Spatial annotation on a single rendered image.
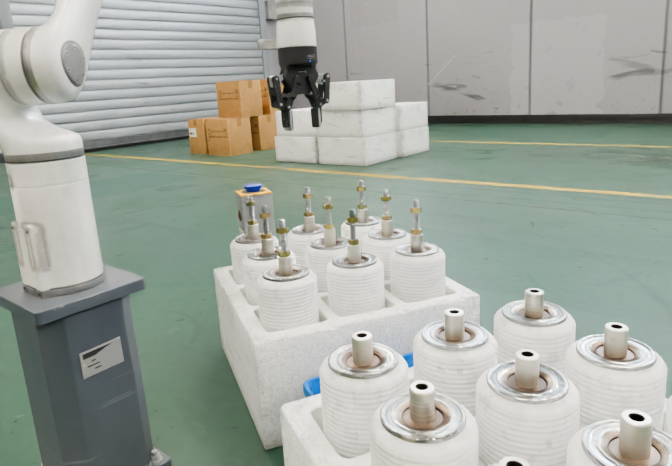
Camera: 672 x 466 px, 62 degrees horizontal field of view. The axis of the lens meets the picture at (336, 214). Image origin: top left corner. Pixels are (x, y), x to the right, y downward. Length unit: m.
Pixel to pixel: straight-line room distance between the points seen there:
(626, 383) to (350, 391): 0.27
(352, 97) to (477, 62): 3.02
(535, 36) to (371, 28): 2.05
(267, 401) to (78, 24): 0.58
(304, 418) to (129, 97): 5.96
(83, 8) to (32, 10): 5.32
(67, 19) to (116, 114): 5.61
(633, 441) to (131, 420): 0.63
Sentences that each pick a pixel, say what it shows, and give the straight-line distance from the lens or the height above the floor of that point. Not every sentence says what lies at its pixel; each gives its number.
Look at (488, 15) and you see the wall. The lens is 6.44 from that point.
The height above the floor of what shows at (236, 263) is 0.21.
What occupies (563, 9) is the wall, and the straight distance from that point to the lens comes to 6.15.
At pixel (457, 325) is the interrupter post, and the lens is 0.66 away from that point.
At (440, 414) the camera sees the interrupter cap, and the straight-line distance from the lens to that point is 0.54.
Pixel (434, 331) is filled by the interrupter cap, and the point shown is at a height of 0.25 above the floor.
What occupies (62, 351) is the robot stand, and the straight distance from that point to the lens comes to 0.80.
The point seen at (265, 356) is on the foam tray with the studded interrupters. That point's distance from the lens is 0.86.
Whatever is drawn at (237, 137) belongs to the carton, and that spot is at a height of 0.14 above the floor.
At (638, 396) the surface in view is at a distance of 0.65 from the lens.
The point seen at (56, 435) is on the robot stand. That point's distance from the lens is 0.87.
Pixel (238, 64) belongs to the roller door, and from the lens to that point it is 7.39.
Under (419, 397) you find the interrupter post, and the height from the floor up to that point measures 0.28.
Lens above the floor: 0.54
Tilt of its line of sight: 13 degrees down
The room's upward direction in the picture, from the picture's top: 4 degrees counter-clockwise
